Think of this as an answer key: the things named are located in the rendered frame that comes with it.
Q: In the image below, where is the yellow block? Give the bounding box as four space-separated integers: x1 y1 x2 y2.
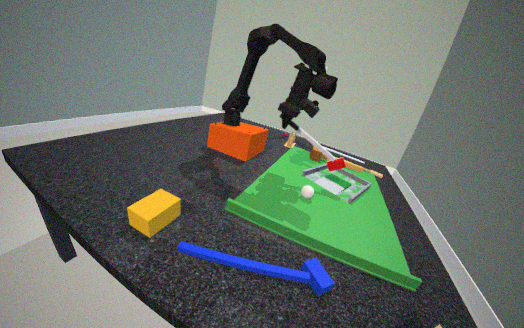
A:
127 190 181 238

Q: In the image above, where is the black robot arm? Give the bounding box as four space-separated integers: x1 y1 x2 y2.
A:
222 24 338 126

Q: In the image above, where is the blue golf putter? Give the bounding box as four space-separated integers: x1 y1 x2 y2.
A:
178 241 335 296

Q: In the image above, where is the green flat mat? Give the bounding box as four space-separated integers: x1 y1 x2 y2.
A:
225 146 416 292

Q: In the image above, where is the white golf ball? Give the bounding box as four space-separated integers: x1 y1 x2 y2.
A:
301 186 314 198

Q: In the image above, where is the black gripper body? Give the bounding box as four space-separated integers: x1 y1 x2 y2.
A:
278 83 309 118

